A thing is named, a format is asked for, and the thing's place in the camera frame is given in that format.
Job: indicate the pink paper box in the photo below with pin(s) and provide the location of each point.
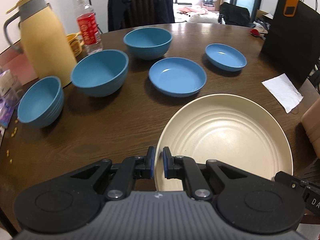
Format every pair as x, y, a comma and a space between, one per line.
15, 65

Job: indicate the small blue bowl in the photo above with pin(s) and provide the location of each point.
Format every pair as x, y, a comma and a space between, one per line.
37, 102

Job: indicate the red label water bottle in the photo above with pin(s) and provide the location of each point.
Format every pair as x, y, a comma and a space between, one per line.
87, 30

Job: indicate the medium blue bowl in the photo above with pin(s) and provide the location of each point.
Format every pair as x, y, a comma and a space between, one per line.
100, 70

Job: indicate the pink storage case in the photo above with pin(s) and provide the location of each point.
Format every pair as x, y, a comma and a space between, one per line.
312, 125

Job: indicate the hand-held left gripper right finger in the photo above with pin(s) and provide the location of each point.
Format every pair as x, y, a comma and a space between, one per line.
165, 162

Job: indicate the black paper bag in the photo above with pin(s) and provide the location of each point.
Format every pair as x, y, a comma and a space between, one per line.
287, 45

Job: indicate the pink blanket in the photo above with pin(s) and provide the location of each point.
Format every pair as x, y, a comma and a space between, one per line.
192, 10

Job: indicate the white paper napkin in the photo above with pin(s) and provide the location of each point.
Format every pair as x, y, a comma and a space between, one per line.
282, 90

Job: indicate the purple printed plastic bag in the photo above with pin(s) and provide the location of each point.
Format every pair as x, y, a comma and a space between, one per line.
6, 105

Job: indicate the yellow bear mug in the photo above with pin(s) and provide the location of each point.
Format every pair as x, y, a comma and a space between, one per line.
73, 45

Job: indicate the red flower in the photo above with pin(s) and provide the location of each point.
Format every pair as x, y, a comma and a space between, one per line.
254, 32

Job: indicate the small blue plate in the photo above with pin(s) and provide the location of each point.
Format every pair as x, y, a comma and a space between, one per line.
225, 56

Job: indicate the cream ribbed plate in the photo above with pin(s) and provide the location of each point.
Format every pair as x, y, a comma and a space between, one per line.
225, 135

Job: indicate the dark chair with jacket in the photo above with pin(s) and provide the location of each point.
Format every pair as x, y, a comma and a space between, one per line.
117, 7

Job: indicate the yellow thermos jug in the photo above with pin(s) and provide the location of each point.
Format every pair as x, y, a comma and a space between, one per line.
45, 45

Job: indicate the black folding chair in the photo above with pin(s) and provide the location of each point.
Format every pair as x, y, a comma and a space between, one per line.
235, 13

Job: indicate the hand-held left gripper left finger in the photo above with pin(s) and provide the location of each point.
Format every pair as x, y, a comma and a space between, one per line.
150, 162

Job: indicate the wide blue plate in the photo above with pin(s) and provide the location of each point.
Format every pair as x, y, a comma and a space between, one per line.
177, 76

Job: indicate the large blue bowl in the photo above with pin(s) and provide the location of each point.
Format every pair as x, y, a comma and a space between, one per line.
147, 40

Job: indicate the slatted wooden chair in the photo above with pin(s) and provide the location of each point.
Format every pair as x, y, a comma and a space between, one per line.
140, 10

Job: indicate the white pet bed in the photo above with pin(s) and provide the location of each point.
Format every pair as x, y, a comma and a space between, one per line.
202, 18

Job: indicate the open cardboard box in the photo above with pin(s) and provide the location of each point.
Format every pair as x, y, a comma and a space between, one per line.
262, 21

